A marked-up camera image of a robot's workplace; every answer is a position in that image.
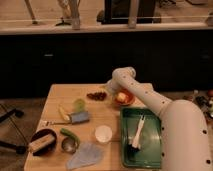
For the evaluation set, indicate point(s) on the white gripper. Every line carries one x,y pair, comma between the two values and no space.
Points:
111,87

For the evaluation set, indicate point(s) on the dark red grapes bunch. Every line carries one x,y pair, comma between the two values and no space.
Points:
98,96

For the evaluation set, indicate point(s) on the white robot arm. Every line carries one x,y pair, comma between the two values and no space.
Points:
184,136

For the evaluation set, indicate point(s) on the light green small cup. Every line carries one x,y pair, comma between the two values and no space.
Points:
79,105

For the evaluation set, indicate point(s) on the white paper cup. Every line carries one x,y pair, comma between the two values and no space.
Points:
103,134

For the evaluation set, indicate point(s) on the pale round food item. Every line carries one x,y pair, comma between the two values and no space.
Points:
121,97

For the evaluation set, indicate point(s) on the orange bowl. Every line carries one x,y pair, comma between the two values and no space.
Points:
130,98

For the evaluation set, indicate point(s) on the wooden table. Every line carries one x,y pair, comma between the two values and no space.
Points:
101,113

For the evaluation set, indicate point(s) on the green plastic tray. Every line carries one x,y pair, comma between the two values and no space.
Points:
148,154

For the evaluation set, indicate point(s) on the blue grey sponge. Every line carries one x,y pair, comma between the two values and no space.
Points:
79,117

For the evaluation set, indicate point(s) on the yellow banana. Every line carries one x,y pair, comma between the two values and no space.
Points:
63,113

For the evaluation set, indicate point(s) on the green pepper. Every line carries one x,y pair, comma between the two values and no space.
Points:
70,134

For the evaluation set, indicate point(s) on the light blue cloth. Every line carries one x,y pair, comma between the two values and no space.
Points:
87,154

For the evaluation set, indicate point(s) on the small metal bowl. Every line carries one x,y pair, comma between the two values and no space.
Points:
69,145

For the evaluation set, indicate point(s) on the metal fork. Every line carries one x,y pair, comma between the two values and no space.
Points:
49,123

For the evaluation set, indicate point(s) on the cluttered items at right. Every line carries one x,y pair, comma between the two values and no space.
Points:
203,102

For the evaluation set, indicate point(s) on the dark round bowl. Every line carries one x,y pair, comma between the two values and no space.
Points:
49,148

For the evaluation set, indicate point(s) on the white rectangular block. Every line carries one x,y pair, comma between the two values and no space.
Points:
40,143

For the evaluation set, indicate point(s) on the white handled black brush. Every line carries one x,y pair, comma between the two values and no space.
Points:
134,142

